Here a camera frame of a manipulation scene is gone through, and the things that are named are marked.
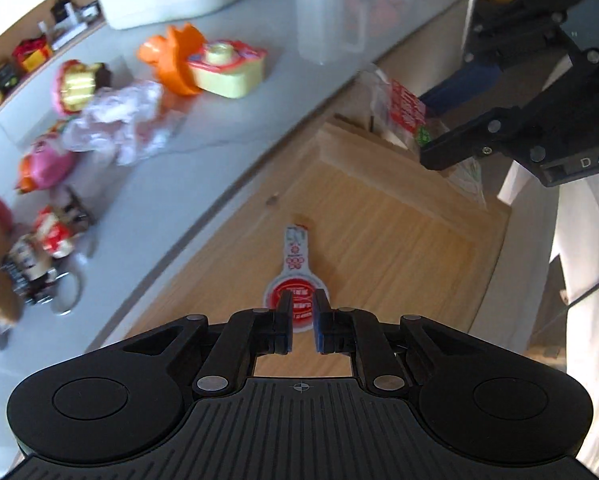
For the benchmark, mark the clear snack packet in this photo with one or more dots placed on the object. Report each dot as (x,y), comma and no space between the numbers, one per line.
(401,117)

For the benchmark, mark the wooden drawer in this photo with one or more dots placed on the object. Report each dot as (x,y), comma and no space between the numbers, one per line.
(385,235)

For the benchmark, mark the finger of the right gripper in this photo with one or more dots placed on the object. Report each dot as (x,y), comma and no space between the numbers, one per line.
(481,136)
(471,80)

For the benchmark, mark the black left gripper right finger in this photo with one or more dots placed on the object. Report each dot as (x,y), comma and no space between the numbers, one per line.
(366,341)

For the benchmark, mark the red yellow gift box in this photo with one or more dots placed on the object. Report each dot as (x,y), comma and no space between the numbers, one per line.
(31,53)

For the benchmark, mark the red dress doll keychain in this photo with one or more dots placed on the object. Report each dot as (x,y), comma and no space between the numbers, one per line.
(43,263)

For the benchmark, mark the pink yellow cupcake toy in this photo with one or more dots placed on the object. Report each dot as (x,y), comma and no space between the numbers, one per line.
(75,84)

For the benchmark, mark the yellow pink toy camera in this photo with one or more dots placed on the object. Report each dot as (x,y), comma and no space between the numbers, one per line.
(228,68)

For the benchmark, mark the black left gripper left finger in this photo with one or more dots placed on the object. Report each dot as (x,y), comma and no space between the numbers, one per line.
(238,343)

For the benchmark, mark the orange plastic shell half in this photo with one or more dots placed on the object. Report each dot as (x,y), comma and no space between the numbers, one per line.
(178,79)
(152,52)

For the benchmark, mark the spiral lollipop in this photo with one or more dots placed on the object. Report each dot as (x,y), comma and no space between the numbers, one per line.
(296,278)

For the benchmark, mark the pink pig toy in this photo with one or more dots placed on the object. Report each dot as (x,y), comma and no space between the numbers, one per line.
(45,164)

